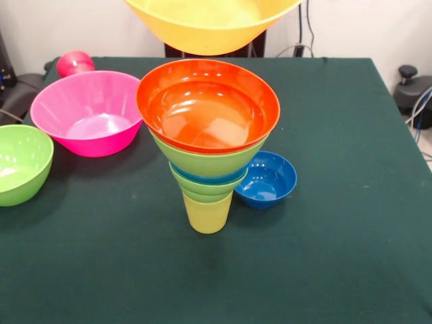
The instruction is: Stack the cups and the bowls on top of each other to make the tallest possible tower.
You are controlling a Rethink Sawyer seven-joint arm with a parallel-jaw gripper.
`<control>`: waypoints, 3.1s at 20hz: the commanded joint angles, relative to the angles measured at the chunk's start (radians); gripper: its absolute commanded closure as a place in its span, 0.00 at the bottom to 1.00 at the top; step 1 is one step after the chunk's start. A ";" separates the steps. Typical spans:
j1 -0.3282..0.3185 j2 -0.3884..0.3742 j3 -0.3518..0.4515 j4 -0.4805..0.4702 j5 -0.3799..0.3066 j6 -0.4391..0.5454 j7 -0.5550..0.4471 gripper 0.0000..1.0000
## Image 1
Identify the yellow plastic cup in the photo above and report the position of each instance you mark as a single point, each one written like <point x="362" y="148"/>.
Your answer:
<point x="207" y="217"/>

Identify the light blue plastic bowl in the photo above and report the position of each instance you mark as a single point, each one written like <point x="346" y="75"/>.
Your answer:
<point x="209" y="179"/>

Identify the large green plastic bowl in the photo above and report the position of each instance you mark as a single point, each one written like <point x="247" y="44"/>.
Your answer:
<point x="209" y="163"/>
<point x="20" y="168"/>

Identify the large orange plastic bowl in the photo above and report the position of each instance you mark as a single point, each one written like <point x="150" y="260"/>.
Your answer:
<point x="209" y="30"/>

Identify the red-orange plastic bowl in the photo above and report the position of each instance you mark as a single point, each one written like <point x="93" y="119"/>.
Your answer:
<point x="209" y="111"/>

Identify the large pink plastic bowl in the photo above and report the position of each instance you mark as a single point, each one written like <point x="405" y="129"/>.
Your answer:
<point x="84" y="114"/>

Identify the dark blue plastic bowl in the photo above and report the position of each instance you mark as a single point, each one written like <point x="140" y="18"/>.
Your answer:
<point x="266" y="189"/>

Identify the dark green tablecloth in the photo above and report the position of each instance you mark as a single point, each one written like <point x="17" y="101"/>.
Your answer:
<point x="135" y="270"/>

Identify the red plastic cup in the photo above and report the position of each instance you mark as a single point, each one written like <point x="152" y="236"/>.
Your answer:
<point x="74" y="64"/>

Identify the black computer tower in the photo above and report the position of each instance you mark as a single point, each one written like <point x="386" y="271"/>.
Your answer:
<point x="5" y="67"/>

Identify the black power adapter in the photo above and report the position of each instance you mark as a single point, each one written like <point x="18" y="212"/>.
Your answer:
<point x="298" y="50"/>

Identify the small green plastic bowl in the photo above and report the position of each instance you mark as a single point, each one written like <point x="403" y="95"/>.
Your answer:
<point x="206" y="190"/>

